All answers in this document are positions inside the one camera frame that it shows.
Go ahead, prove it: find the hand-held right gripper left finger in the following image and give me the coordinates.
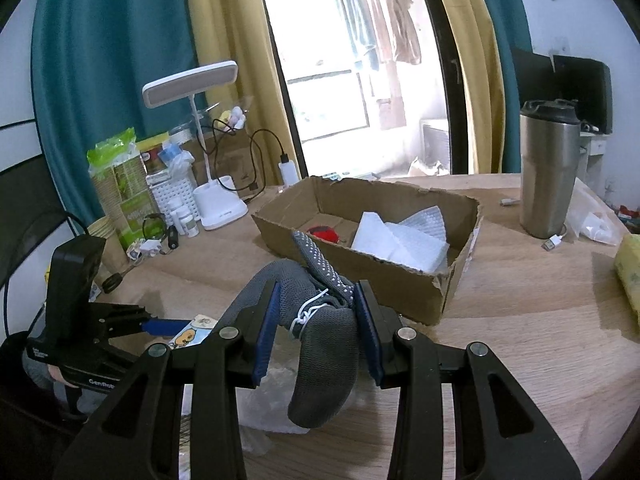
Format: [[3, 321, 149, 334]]
[[52, 280, 281, 480]]

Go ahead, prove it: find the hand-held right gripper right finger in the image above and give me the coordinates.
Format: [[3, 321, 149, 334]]
[[352, 280, 583, 480]]

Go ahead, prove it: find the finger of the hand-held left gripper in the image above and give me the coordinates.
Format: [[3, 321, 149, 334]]
[[91, 304, 195, 342]]

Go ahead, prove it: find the grey dotted sock pair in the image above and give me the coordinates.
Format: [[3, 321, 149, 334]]
[[220, 230, 362, 428]]

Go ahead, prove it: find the brown cardboard box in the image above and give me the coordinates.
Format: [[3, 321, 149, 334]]
[[251, 176, 485, 325]]

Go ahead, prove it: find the small red soft item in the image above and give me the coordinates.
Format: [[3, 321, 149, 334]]
[[306, 225, 341, 244]]

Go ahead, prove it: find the person's left hand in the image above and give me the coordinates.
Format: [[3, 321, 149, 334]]
[[47, 364, 82, 391]]

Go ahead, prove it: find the cartoon sticker card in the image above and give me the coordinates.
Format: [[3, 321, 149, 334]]
[[167, 314, 221, 351]]

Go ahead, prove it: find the green snack packet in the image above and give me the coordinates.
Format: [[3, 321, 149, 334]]
[[86, 127, 162, 255]]

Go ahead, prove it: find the white desk lamp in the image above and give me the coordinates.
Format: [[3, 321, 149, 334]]
[[142, 60, 249, 232]]

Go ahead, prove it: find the white perforated basket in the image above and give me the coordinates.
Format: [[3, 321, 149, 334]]
[[146, 162, 201, 222]]

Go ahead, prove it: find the blue white plastic pack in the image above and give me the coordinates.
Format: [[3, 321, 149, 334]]
[[159, 141, 196, 181]]

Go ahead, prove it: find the white charger plug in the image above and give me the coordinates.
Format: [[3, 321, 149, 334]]
[[278, 155, 301, 186]]

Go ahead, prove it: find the brown paper bag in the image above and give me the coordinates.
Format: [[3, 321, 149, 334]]
[[180, 129, 266, 202]]

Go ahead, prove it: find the outdoor air conditioner unit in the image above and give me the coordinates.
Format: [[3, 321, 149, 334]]
[[421, 119, 451, 174]]

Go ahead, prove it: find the small yellow white toy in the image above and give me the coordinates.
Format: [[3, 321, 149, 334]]
[[220, 106, 247, 131]]

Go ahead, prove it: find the teal curtain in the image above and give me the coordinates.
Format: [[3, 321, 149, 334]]
[[467, 0, 535, 173], [31, 0, 211, 221]]

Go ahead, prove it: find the stainless steel tumbler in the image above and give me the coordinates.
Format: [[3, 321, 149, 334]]
[[518, 99, 582, 240]]

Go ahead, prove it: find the clear plastic bag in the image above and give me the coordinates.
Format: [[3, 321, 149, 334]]
[[565, 177, 632, 247]]

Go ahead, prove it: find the white side desk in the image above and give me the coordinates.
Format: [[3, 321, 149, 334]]
[[580, 132, 611, 182]]

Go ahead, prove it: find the yellow curtain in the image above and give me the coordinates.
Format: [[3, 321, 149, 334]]
[[185, 0, 290, 187], [425, 0, 506, 175]]

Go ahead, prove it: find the black monitor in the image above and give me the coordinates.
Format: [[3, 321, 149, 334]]
[[552, 54, 614, 135], [511, 46, 556, 107]]

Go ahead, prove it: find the hanging blue garment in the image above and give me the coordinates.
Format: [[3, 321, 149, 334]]
[[334, 0, 379, 74]]

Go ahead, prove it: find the hanging brown garment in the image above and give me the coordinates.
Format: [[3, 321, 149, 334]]
[[367, 0, 423, 66]]

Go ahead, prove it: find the black charging cable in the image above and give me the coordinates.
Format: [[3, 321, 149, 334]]
[[200, 119, 289, 194]]

